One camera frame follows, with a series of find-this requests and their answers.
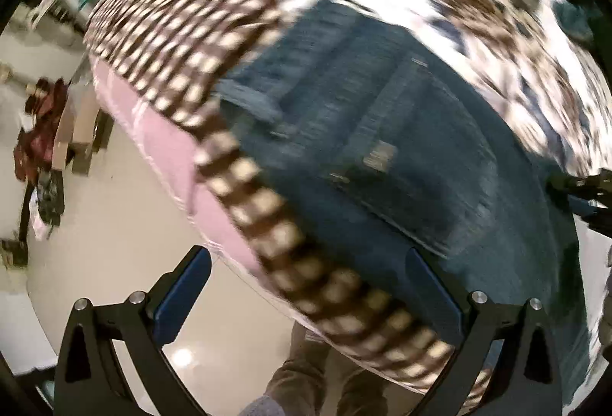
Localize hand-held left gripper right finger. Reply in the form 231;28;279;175
405;248;563;416

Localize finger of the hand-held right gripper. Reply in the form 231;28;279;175
546;171;612;236

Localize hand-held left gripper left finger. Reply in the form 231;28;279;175
54;245;212;416

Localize blue denim pants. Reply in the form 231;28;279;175
213;0;594;403

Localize person's legs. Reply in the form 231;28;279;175
238;320;389;416

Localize pink bed sheet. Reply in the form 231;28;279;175
90;56;288;297

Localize dark cloth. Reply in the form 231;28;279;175
34;170;66;226

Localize cardboard box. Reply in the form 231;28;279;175
52;81;114;175

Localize red clothes pile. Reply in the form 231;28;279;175
13;78;68;181

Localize brown checkered floral blanket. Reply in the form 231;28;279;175
83;0;612;408

